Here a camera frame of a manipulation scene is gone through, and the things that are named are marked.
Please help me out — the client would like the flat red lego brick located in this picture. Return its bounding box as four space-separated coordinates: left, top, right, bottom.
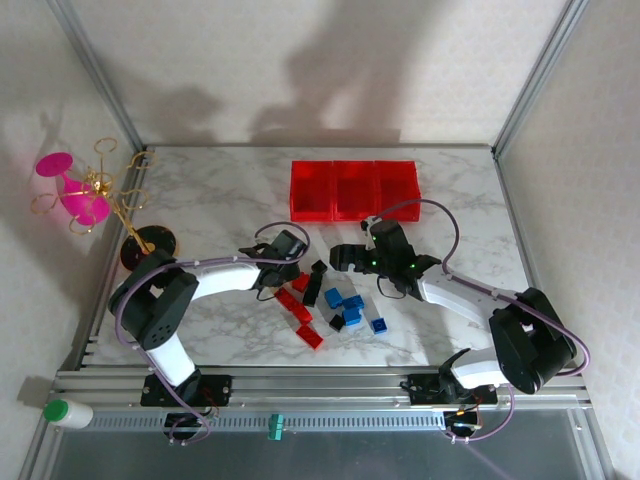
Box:
295 323 325 350

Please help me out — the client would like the red plastic bin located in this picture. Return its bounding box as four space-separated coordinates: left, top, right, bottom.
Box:
332 159 377 223
374 159 421 223
289 159 335 223

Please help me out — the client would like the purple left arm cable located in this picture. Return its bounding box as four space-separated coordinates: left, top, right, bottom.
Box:
115 222 311 446

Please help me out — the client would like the long black lego brick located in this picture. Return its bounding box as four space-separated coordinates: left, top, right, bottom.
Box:
301 272 324 308

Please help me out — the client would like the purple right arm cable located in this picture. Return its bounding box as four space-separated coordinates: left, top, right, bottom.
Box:
360 198 594 444

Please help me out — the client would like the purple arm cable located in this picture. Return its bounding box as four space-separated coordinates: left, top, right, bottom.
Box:
360 198 594 444
115 222 311 446

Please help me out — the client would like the long red lego brick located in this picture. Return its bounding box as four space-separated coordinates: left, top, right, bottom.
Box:
274 288 314 324

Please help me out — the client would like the aluminium frame post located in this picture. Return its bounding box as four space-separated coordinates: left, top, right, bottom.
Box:
47 0 156 161
492 0 599 159

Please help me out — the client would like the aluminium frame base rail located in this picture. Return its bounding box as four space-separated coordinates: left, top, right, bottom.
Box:
54 367 589 414

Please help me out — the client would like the pink plastic wine glass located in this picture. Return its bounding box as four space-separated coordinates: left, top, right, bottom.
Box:
35 152 111 227

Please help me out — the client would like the grey slotted cable duct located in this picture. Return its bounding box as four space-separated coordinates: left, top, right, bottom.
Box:
87 409 449 431

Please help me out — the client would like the white bottle green cap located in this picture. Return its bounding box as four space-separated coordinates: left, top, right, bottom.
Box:
42 398 95 430

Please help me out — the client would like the gold wire glass rack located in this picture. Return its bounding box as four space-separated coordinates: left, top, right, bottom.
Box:
30 137 177 271

